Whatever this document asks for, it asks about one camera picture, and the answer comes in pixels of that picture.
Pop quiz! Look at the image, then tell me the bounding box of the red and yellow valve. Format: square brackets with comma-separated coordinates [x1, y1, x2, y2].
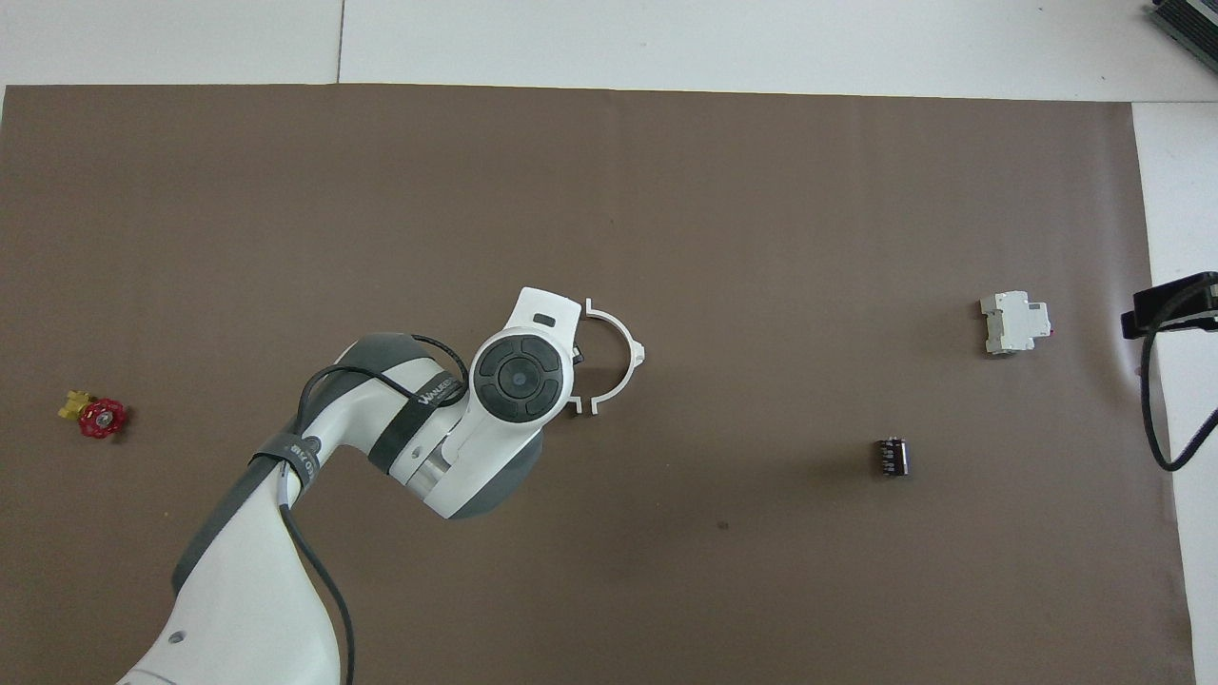
[57, 388, 129, 440]

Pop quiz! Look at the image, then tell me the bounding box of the white circuit breaker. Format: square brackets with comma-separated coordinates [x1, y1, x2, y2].
[980, 290, 1052, 358]

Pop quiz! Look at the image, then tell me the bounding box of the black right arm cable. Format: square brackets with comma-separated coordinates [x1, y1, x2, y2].
[1140, 285, 1218, 474]

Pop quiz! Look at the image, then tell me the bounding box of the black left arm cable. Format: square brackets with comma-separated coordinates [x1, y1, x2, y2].
[249, 331, 472, 685]

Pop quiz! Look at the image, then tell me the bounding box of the brown paper mat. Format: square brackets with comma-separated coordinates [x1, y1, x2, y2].
[0, 84, 1195, 685]

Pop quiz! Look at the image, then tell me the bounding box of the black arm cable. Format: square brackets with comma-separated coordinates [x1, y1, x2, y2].
[1140, 285, 1218, 474]
[249, 331, 472, 685]

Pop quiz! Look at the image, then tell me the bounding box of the grey finned device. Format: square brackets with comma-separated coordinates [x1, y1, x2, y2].
[1147, 0, 1218, 69]

